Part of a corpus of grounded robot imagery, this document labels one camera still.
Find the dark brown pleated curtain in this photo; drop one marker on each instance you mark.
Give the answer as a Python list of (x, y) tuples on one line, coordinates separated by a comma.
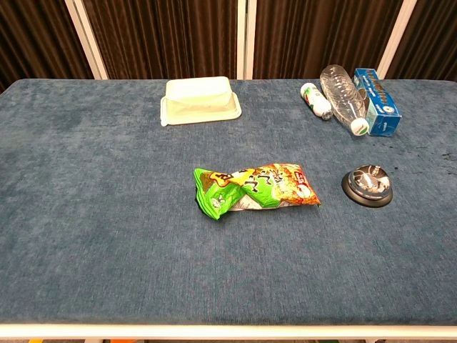
[(168, 35)]

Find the green orange snack bag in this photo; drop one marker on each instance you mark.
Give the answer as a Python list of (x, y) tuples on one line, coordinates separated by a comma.
[(257, 189)]

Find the white table edge rail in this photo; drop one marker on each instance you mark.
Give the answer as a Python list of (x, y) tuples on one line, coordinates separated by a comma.
[(228, 331)]

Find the blue cardboard wrap box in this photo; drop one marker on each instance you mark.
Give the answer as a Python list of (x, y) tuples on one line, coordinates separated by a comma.
[(380, 103)]

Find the small white green bottle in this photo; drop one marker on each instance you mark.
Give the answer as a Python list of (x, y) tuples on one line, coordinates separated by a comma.
[(316, 100)]

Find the black silver desk bell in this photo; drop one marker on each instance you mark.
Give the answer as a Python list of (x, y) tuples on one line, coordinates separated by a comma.
[(367, 184)]

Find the white plastic lidded container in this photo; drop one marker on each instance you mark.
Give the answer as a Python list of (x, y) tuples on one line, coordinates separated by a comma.
[(198, 100)]

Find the white partition frame post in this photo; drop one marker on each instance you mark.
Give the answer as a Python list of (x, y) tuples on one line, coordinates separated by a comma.
[(396, 37), (246, 39), (85, 37)]

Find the clear plastic water bottle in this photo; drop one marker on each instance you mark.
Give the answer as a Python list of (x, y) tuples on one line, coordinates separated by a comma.
[(342, 94)]

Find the blue fabric table cover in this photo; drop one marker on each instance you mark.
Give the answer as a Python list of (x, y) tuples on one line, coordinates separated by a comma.
[(107, 214)]

